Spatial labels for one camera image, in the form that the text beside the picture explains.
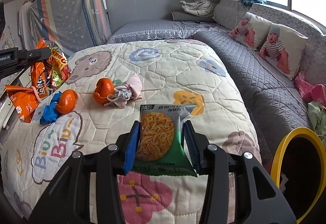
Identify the right baby print pillow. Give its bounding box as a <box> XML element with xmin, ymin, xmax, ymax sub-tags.
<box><xmin>258</xmin><ymin>23</ymin><xmax>308</xmax><ymax>79</ymax></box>

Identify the orange peel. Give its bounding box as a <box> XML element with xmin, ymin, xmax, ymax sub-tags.
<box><xmin>55</xmin><ymin>89</ymin><xmax>78</xmax><ymax>115</ymax></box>
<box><xmin>93</xmin><ymin>78</ymin><xmax>115</xmax><ymax>105</ymax></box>

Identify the grey quilted sofa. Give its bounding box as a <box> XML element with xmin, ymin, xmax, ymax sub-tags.
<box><xmin>109</xmin><ymin>0</ymin><xmax>325</xmax><ymax>164</ymax></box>

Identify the green cloth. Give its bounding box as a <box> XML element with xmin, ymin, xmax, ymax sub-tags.
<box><xmin>308</xmin><ymin>101</ymin><xmax>326</xmax><ymax>142</ymax></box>

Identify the grey folded cushion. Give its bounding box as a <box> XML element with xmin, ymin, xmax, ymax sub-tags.
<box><xmin>171</xmin><ymin>11</ymin><xmax>215</xmax><ymax>23</ymax></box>

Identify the pink clothes pile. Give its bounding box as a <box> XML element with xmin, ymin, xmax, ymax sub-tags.
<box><xmin>294</xmin><ymin>71</ymin><xmax>326</xmax><ymax>108</ymax></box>

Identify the white tiger plush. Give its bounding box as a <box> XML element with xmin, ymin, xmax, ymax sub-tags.
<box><xmin>179</xmin><ymin>0</ymin><xmax>216</xmax><ymax>17</ymax></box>

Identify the cartoon patterned quilt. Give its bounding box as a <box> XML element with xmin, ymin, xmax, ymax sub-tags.
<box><xmin>1</xmin><ymin>39</ymin><xmax>260</xmax><ymax>217</ymax></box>

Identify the orange snack wrapper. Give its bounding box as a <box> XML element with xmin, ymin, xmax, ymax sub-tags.
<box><xmin>5</xmin><ymin>38</ymin><xmax>71</xmax><ymax>123</ymax></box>

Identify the green noodle snack packet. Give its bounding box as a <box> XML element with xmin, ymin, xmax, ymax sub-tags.
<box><xmin>132</xmin><ymin>104</ymin><xmax>197</xmax><ymax>177</ymax></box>

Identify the pink cloth bundle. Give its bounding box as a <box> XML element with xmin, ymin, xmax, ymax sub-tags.
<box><xmin>104</xmin><ymin>74</ymin><xmax>143</xmax><ymax>109</ymax></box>

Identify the left baby print pillow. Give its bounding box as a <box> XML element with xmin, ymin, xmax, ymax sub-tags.
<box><xmin>228</xmin><ymin>12</ymin><xmax>272</xmax><ymax>49</ymax></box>

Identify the striped sheet covered furniture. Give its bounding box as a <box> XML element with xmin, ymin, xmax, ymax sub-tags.
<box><xmin>28</xmin><ymin>0</ymin><xmax>112</xmax><ymax>56</ymax></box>

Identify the baby print pillow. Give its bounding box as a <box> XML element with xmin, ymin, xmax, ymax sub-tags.
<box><xmin>228</xmin><ymin>12</ymin><xmax>272</xmax><ymax>49</ymax></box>
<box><xmin>258</xmin><ymin>23</ymin><xmax>308</xmax><ymax>79</ymax></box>

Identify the yellow round trash bin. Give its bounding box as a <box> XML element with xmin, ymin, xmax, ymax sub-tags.
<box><xmin>270</xmin><ymin>127</ymin><xmax>325</xmax><ymax>223</ymax></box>

